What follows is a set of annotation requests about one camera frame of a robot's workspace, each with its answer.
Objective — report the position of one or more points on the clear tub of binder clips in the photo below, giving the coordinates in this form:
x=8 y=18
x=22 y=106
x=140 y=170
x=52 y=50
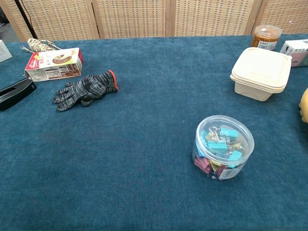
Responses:
x=222 y=148

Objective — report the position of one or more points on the white pink tissue box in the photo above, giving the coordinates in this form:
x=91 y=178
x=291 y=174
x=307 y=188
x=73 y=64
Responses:
x=297 y=51

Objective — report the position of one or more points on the cream square lidded container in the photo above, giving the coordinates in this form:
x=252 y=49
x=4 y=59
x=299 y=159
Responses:
x=261 y=72

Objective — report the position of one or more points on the blue table cloth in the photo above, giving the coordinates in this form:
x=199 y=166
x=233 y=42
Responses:
x=144 y=144

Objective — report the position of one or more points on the black stapler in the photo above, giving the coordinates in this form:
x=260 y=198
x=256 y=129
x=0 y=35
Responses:
x=15 y=92

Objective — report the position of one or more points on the yellow rounded object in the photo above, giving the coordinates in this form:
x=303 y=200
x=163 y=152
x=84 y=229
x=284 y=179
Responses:
x=304 y=103

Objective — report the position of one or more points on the red white food box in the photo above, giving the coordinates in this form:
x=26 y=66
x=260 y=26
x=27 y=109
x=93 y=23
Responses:
x=55 y=65

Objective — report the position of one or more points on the woven wicker folding screen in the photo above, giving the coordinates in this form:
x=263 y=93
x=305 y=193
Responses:
x=134 y=16

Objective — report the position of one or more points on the black stand pole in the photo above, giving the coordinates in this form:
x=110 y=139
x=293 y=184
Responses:
x=25 y=16

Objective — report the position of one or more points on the clear jar of brown snacks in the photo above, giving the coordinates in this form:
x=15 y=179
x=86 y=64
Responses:
x=265 y=36

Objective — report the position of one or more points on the black grey knit glove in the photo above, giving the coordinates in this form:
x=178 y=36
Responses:
x=89 y=85

